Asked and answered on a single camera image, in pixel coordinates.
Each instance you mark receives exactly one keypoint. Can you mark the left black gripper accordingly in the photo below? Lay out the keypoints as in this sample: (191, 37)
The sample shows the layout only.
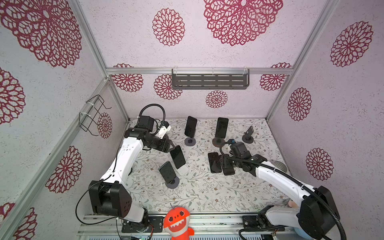
(165, 145)

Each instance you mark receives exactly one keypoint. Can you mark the phone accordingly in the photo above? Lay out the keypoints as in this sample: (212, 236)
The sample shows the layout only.
(178, 156)
(167, 172)
(214, 161)
(191, 125)
(226, 165)
(222, 126)

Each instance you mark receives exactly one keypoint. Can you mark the black stand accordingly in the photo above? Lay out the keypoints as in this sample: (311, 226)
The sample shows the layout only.
(248, 135)

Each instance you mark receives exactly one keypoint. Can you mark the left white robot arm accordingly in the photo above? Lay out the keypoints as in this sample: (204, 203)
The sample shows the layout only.
(108, 195)

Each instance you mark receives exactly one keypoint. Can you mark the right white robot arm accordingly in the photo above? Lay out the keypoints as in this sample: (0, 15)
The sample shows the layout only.
(317, 212)

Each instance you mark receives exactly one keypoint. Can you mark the grey round stand back left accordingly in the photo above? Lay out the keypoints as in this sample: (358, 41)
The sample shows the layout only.
(190, 142)

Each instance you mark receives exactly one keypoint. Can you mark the grey round stand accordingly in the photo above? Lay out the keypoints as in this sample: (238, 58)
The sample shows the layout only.
(190, 142)
(173, 184)

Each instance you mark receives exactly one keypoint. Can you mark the white phone stand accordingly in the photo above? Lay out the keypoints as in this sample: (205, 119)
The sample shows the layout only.
(183, 170)

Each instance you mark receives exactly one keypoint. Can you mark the wooden round stand back right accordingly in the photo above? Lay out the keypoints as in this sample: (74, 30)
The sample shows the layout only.
(217, 142)

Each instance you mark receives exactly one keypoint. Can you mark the grey round stand front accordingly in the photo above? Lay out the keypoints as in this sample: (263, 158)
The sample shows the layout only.
(173, 184)

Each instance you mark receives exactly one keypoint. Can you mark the silver ribbed bowl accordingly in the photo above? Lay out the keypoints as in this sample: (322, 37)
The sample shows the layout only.
(281, 166)

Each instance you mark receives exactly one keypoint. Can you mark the boy doll plush toy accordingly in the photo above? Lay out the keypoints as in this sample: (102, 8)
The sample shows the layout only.
(292, 204)

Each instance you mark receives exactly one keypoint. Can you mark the red shark plush toy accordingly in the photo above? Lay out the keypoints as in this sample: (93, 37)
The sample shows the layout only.
(176, 223)

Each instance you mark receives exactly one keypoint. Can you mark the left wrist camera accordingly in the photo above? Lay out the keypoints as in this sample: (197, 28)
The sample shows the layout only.
(163, 131)

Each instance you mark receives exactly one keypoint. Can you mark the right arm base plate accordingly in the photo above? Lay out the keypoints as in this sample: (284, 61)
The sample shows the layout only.
(259, 224)

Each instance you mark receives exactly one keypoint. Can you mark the grey wall shelf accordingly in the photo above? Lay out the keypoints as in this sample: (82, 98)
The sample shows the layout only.
(210, 81)

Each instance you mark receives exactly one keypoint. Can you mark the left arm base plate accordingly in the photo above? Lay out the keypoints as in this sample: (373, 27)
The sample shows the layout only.
(148, 225)

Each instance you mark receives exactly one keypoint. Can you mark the black wire wall rack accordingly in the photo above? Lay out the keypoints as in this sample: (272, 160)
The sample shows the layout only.
(96, 121)

